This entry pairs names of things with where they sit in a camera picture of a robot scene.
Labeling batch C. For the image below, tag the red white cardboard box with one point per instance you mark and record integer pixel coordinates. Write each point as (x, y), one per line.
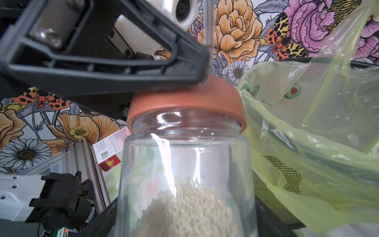
(108, 151)

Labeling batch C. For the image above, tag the jar with red-brown lid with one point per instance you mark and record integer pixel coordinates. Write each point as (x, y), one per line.
(186, 167)

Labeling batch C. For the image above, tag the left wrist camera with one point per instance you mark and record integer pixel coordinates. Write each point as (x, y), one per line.
(141, 26)

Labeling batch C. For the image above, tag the yellow-green plastic bin bag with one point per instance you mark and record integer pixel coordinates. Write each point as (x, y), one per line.
(319, 142)

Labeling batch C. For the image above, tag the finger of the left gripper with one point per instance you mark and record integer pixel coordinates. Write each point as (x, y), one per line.
(63, 47)

